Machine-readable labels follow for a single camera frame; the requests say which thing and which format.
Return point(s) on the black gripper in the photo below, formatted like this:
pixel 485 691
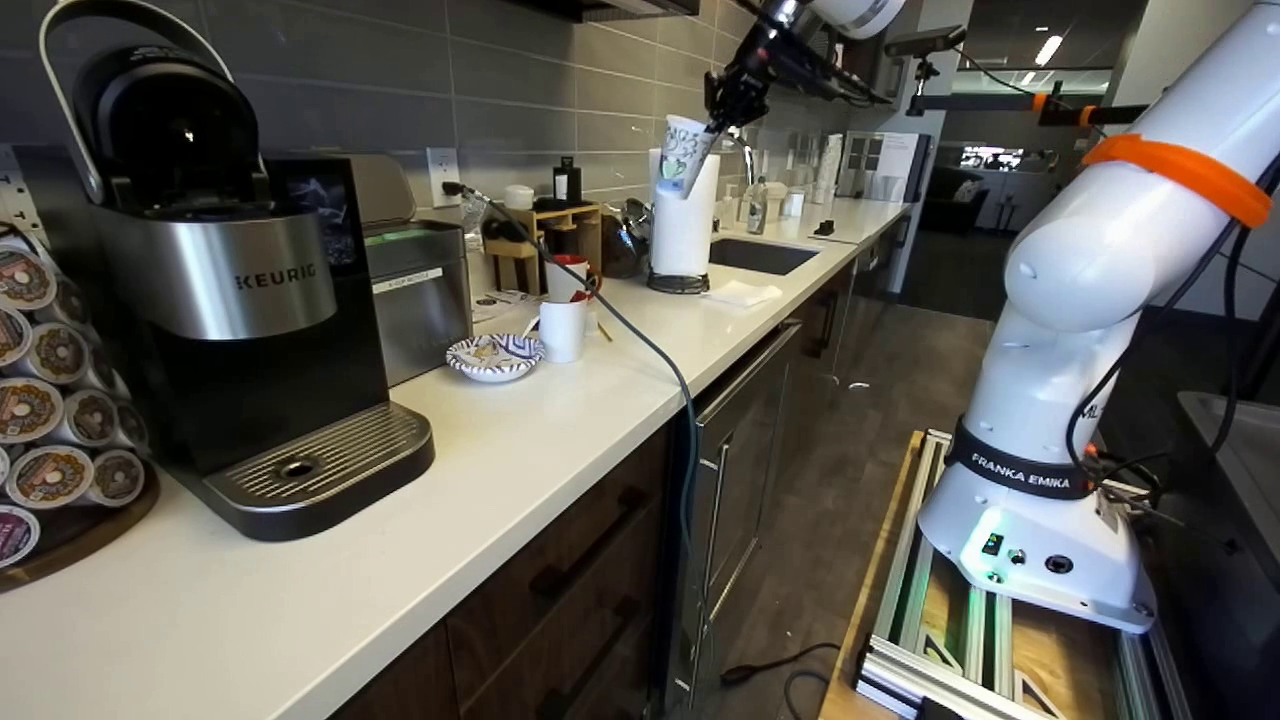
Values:
pixel 771 39

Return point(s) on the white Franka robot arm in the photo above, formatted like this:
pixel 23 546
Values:
pixel 1066 307

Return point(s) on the white cup beside sink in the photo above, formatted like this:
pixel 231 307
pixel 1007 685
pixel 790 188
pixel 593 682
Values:
pixel 794 204

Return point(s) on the small white cup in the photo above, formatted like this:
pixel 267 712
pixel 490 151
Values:
pixel 516 198

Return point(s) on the black silver Keurig coffee machine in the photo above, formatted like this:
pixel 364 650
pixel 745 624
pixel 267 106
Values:
pixel 253 344

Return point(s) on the black coffee pod carousel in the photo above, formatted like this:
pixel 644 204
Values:
pixel 82 522

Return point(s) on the chrome sink faucet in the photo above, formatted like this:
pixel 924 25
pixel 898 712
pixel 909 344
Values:
pixel 742 181

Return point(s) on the white paper towel roll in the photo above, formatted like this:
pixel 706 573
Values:
pixel 683 243

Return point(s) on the dark undermount sink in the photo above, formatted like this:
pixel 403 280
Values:
pixel 762 252

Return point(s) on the black cylindrical container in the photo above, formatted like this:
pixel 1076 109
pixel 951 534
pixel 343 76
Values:
pixel 567 181

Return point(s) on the wooden condiment organizer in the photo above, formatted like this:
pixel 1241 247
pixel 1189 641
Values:
pixel 532 243

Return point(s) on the plain white mug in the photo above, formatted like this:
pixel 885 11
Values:
pixel 562 330

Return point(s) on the rectangular ceiling light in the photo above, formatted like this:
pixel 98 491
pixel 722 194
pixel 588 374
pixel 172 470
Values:
pixel 1049 49

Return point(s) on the small patterned ceramic plate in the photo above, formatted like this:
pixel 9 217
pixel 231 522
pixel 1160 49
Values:
pixel 495 357

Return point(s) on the stainless steel lidded bin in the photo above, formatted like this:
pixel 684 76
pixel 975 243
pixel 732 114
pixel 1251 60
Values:
pixel 412 300

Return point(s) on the dark wood counter cabinet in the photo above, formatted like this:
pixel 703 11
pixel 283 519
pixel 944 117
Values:
pixel 573 586

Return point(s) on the white wall outlet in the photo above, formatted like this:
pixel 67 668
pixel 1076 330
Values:
pixel 441 169

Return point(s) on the aluminium robot stand frame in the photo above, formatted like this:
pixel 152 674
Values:
pixel 985 641

